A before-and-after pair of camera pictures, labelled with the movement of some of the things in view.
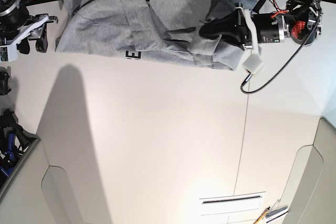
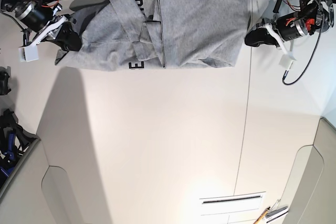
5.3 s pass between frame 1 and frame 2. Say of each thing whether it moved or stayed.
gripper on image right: moved
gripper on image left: moved
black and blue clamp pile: stayed
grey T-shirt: moved
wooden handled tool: stayed
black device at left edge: stayed
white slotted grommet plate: stayed
